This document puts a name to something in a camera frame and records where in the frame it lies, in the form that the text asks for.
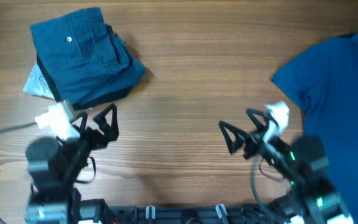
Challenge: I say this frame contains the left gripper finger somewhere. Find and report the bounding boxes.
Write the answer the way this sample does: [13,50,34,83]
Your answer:
[71,111,88,133]
[92,103,120,141]

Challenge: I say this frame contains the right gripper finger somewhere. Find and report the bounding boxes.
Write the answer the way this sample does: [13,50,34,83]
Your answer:
[246,108,269,131]
[219,121,248,154]

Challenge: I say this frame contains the blue polo shirt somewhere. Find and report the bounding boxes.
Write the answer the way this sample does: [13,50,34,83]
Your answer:
[272,32,358,223]

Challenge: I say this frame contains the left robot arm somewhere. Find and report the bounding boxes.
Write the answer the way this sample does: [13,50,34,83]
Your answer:
[25,101,119,223]

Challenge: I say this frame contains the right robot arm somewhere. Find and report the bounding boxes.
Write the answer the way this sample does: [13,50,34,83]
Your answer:
[219,102,349,223]

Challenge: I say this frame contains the folded dark blue shorts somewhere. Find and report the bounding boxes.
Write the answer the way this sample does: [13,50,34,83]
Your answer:
[30,7,146,110]

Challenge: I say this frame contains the folded grey garment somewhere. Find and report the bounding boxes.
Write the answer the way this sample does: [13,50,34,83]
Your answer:
[23,63,55,100]

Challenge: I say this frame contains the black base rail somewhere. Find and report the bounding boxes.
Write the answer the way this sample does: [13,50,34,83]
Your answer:
[79,200,274,224]

